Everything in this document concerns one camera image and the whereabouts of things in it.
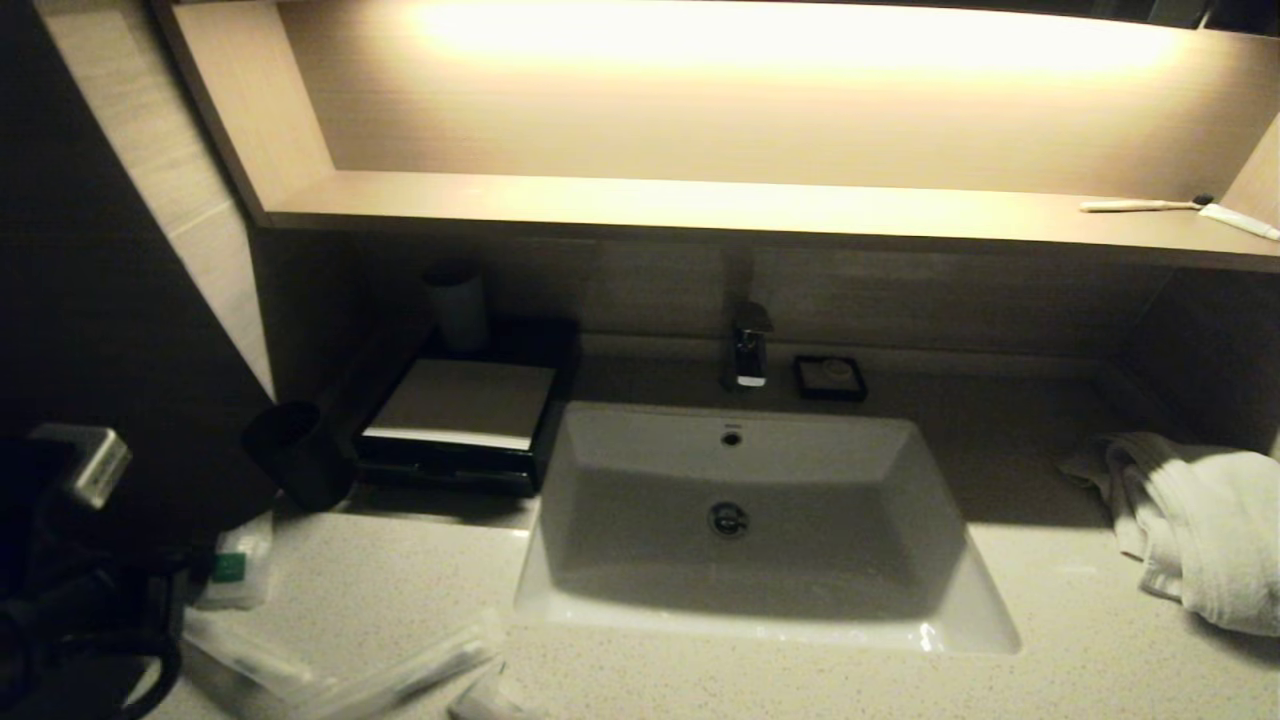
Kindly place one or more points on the puffy white pouch packet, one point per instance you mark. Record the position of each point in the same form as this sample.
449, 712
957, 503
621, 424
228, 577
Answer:
485, 700

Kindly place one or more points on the white terry towel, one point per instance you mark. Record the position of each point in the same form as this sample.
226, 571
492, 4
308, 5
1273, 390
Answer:
1210, 530

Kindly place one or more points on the square sachet with green label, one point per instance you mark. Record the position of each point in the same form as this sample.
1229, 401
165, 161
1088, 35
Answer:
238, 565

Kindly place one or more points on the long plain white packet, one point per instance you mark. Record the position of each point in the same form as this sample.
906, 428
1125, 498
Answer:
410, 672

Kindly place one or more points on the dark brown cup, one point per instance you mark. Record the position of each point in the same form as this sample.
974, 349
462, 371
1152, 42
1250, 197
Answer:
300, 460

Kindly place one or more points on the pale grey cup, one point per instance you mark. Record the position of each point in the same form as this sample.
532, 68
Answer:
457, 305

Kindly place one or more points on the warm LED light strip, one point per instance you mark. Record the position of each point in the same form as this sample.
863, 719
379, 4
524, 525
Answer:
800, 35

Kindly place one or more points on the white ceramic sink basin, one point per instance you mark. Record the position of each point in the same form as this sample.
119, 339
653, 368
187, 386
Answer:
760, 540

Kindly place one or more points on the black soap dish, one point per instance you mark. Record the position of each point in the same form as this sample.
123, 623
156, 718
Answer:
830, 378

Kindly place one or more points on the chrome faucet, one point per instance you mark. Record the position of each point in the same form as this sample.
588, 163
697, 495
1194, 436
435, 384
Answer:
748, 350

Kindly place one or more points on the black and orange left arm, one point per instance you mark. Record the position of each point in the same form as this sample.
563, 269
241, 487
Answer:
60, 650

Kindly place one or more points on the black drawer box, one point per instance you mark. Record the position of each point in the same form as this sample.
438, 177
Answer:
460, 410

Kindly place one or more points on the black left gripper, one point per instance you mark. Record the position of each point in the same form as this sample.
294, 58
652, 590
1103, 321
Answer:
90, 545

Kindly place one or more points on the white toothpaste tube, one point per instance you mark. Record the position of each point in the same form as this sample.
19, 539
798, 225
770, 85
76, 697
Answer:
1240, 220

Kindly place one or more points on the chrome sink drain plug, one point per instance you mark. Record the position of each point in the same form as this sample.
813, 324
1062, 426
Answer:
729, 519

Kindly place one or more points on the packaged toothbrush with green label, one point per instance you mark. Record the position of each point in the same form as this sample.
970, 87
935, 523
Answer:
250, 665

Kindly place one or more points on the wooden wall shelf niche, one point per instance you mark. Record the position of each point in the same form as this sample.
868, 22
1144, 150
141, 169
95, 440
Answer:
700, 205

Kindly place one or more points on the white toothbrush black head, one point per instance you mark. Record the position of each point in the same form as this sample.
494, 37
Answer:
1140, 205

